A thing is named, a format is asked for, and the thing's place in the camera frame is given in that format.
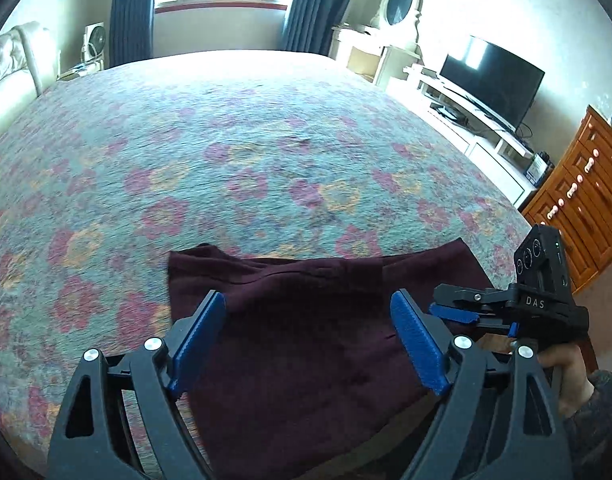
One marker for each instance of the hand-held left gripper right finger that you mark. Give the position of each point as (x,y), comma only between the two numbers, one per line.
(418,345)

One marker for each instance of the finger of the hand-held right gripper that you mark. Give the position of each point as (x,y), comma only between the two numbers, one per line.
(453,314)
(471,294)

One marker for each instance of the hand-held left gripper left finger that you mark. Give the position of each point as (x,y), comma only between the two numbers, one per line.
(198,340)

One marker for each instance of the maroon pants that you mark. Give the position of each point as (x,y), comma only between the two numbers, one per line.
(311,350)

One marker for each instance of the person's right hand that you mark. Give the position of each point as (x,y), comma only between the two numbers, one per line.
(573,370)

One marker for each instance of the wooden chest of drawers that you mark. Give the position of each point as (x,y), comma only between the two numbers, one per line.
(581,200)

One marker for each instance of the blue box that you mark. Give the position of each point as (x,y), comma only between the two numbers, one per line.
(540,169)

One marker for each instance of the white television stand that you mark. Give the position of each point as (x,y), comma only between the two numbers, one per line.
(481,135)

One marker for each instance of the bed with floral quilt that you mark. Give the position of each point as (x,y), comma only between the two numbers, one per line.
(185,160)

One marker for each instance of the black flat television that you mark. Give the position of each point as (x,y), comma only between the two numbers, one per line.
(491,82)

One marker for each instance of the cream vanity table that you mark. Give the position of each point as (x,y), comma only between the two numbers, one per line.
(361,55)

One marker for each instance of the white nightstand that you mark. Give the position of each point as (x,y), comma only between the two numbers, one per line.
(78,71)

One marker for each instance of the oval vanity mirror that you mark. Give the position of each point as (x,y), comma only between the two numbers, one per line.
(398,5)

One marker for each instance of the white fan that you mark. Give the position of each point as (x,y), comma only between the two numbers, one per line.
(94,42)

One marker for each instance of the cream tufted leather headboard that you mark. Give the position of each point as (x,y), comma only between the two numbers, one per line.
(10,75)

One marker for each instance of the blue curtain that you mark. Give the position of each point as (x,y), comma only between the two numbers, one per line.
(321,5)
(133,10)

